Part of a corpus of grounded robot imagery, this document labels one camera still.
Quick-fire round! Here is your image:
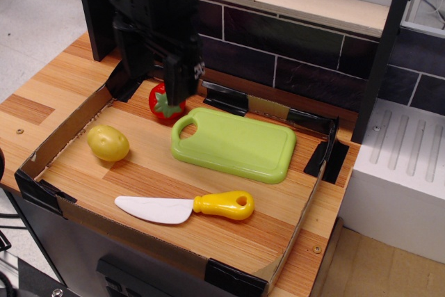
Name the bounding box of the yellow handled white toy knife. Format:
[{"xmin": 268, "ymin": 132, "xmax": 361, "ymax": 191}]
[{"xmin": 114, "ymin": 191, "xmax": 254, "ymax": 225}]

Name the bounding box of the white toy sink drainboard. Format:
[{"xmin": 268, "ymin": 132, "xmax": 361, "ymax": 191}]
[{"xmin": 339, "ymin": 99, "xmax": 444, "ymax": 263}]

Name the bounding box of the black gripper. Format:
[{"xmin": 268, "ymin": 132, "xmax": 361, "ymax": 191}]
[{"xmin": 109, "ymin": 0, "xmax": 205, "ymax": 106}]

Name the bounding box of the black shelf support panel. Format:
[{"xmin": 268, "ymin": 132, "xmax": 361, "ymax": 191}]
[{"xmin": 81, "ymin": 0, "xmax": 115, "ymax": 61}]

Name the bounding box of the black vertical post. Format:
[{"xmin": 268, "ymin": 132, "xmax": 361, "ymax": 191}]
[{"xmin": 351, "ymin": 0, "xmax": 409, "ymax": 144}]

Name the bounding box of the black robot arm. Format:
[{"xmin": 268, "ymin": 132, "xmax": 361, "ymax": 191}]
[{"xmin": 107, "ymin": 0, "xmax": 204, "ymax": 106}]

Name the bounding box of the cardboard fence with black tape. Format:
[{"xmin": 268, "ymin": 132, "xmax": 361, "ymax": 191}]
[{"xmin": 3, "ymin": 53, "xmax": 357, "ymax": 296}]

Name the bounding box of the green plastic cutting board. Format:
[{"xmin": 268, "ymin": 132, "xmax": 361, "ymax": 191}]
[{"xmin": 171, "ymin": 107, "xmax": 296, "ymax": 184}]

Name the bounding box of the yellow toy potato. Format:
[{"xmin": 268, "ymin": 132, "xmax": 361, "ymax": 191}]
[{"xmin": 87, "ymin": 125, "xmax": 130, "ymax": 162}]

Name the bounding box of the red toy tomato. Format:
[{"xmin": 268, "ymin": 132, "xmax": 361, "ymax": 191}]
[{"xmin": 149, "ymin": 82, "xmax": 186, "ymax": 120}]

